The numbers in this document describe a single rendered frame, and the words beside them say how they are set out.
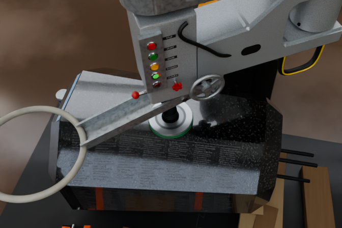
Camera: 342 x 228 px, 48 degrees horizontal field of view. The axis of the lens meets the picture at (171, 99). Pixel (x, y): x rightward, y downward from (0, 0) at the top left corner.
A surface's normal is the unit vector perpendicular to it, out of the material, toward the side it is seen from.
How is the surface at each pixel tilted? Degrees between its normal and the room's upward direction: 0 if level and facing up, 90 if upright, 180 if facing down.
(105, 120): 16
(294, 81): 0
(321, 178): 0
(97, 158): 45
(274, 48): 90
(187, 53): 90
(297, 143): 0
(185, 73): 90
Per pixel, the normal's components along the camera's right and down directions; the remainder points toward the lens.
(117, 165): -0.16, 0.14
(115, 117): -0.32, -0.50
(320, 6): -0.20, 0.79
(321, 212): -0.06, -0.60
